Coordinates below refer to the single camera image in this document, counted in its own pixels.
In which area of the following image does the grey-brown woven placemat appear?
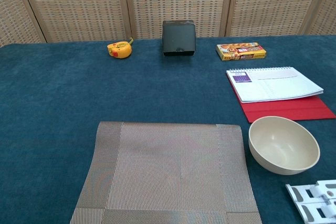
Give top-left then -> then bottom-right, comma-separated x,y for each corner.
69,121 -> 263,224

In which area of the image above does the cream white bowl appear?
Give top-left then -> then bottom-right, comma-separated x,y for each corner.
248,115 -> 321,176

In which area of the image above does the red folder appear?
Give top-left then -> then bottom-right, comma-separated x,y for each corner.
227,77 -> 336,124

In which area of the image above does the black cardboard box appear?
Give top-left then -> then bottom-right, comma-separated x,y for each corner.
161,19 -> 196,58

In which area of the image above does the yellow tape measure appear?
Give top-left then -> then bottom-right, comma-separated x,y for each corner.
107,37 -> 134,59

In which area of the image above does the yellow curry food box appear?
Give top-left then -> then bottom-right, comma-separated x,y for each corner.
216,41 -> 268,61

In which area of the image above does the white spiral notepad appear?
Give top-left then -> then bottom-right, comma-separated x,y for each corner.
226,66 -> 324,104

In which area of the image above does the blue tablecloth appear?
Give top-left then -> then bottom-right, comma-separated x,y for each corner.
0,34 -> 336,224

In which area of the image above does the white folding laptop stand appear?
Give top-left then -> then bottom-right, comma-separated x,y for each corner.
285,179 -> 336,224

